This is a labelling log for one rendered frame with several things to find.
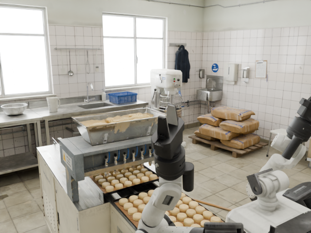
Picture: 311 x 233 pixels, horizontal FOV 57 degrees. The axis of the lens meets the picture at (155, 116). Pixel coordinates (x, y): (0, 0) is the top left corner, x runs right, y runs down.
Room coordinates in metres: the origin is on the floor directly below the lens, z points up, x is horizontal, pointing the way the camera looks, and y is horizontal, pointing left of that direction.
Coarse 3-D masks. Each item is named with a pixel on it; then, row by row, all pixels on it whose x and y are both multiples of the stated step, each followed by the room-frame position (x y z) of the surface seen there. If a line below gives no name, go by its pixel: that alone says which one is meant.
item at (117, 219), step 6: (114, 210) 1.49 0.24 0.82; (114, 216) 1.49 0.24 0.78; (120, 216) 1.42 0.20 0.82; (114, 222) 1.49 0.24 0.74; (120, 222) 1.42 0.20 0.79; (126, 222) 1.36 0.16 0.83; (114, 228) 1.49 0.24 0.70; (120, 228) 1.42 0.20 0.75; (126, 228) 1.35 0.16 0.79; (132, 228) 1.30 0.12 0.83
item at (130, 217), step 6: (138, 198) 1.48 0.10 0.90; (186, 204) 1.41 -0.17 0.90; (198, 204) 1.41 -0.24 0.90; (126, 210) 1.35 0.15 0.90; (138, 210) 1.35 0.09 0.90; (168, 210) 1.35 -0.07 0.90; (132, 216) 1.30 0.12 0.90; (174, 216) 1.30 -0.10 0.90; (132, 222) 1.24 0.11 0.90; (138, 222) 1.24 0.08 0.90; (180, 222) 1.24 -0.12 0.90
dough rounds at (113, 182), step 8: (128, 168) 1.88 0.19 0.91; (136, 168) 1.90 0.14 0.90; (144, 168) 1.86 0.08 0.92; (96, 176) 1.73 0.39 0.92; (104, 176) 1.74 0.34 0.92; (112, 176) 1.77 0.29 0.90; (120, 176) 1.73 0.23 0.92; (128, 176) 1.75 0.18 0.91; (136, 176) 1.77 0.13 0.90; (144, 176) 1.77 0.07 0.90; (152, 176) 1.73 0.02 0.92; (104, 184) 1.61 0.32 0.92; (112, 184) 1.64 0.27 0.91; (120, 184) 1.61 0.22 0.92; (128, 184) 1.62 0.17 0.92; (104, 192) 1.55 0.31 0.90
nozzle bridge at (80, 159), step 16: (64, 144) 1.62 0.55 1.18; (80, 144) 1.62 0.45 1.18; (112, 144) 1.62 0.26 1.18; (128, 144) 1.62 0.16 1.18; (144, 144) 1.68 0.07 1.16; (64, 160) 1.63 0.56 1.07; (80, 160) 1.46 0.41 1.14; (96, 160) 1.60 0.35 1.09; (112, 160) 1.66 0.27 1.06; (128, 160) 1.69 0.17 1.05; (144, 160) 1.72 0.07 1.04; (80, 176) 1.46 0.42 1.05
